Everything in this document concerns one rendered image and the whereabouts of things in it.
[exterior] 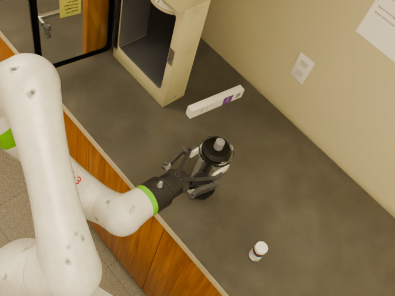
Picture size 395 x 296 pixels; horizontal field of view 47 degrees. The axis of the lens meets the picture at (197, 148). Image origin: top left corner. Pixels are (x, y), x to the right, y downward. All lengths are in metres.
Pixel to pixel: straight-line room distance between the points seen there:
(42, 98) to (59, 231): 0.27
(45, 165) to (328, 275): 1.02
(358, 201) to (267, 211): 0.38
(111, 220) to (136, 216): 0.06
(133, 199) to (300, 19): 0.90
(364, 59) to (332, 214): 0.56
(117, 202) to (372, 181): 1.03
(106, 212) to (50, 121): 0.34
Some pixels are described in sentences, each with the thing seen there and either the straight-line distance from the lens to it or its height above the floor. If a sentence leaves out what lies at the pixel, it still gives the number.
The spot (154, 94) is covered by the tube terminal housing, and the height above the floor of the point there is 0.97.
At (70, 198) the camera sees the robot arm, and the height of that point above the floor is 1.43.
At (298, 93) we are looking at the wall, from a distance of 1.84.
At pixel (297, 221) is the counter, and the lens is 1.65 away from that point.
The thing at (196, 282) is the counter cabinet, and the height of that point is 0.73.
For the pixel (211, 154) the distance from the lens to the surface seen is 1.34.
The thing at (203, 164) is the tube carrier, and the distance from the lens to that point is 1.38.
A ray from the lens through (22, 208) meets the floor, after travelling 2.58.
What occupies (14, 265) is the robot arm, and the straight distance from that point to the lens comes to 1.08.
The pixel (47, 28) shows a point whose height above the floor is 1.21.
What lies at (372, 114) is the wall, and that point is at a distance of 1.69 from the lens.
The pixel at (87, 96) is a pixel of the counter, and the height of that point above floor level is 0.94.
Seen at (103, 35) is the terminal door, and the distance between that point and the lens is 1.79.
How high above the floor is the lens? 2.29
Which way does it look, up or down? 54 degrees down
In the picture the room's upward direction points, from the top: 21 degrees clockwise
